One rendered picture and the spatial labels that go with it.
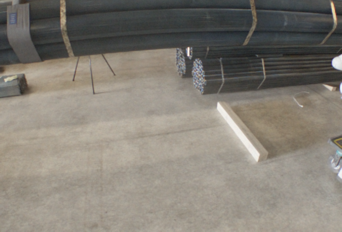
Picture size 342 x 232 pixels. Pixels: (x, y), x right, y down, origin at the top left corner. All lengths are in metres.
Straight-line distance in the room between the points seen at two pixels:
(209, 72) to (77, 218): 2.23
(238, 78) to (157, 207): 2.03
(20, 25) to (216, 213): 1.85
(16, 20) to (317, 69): 3.89
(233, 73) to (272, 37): 1.31
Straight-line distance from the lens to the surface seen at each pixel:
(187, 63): 3.51
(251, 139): 2.39
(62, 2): 1.61
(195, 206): 1.86
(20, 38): 1.63
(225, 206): 1.89
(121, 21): 1.51
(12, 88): 3.96
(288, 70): 3.69
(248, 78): 3.27
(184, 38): 1.68
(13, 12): 1.69
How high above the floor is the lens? 1.51
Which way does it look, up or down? 30 degrees down
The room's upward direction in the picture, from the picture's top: straight up
